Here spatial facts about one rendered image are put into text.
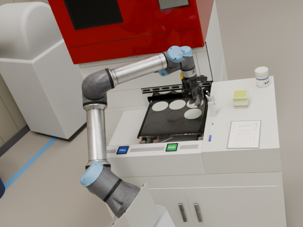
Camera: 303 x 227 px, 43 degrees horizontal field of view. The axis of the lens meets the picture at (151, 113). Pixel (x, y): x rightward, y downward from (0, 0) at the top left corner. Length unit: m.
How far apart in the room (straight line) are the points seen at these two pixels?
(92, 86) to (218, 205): 0.90
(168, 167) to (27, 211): 1.81
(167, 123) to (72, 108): 1.88
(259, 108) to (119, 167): 0.77
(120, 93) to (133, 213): 1.08
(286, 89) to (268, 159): 2.17
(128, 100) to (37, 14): 1.47
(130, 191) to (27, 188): 2.19
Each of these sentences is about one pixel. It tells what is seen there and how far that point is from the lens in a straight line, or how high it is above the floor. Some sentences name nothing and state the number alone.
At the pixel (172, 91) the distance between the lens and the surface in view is 2.38.
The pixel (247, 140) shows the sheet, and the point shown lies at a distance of 1.84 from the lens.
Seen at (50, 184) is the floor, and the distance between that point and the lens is 3.60.
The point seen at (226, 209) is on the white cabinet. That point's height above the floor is 0.57.
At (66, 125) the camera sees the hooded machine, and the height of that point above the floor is 0.21.
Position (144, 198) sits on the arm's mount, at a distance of 1.65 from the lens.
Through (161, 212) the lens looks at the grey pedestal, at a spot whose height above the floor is 0.82.
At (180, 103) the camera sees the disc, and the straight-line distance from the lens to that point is 2.31.
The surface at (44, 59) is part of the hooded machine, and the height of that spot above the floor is 0.89.
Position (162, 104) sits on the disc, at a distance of 2.35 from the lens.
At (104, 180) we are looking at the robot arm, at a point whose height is 1.12.
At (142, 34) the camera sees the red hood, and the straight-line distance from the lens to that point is 2.19.
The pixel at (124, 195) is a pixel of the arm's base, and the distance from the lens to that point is 1.59.
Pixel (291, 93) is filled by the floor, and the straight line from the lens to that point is 3.89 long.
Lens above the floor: 2.14
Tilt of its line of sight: 33 degrees down
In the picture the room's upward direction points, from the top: 17 degrees counter-clockwise
